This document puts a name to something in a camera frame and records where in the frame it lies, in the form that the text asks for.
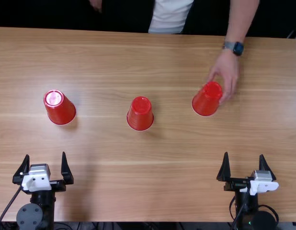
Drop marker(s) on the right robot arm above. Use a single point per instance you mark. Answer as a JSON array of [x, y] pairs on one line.
[[249, 206]]

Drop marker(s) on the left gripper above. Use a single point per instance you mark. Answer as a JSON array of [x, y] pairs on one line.
[[58, 185]]

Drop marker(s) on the person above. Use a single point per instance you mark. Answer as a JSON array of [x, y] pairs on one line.
[[170, 14]]

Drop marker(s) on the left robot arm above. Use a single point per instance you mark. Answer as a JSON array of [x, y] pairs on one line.
[[42, 210]]

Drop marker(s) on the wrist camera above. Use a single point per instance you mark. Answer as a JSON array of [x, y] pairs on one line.
[[35, 182], [263, 184]]

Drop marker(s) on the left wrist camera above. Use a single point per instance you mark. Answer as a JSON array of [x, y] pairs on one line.
[[35, 182]]

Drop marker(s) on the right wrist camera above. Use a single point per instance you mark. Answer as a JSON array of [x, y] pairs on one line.
[[263, 184]]

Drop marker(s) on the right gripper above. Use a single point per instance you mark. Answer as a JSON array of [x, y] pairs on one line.
[[235, 184]]

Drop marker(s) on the red cup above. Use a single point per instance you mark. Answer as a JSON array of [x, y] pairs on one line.
[[205, 103], [61, 112], [139, 117]]

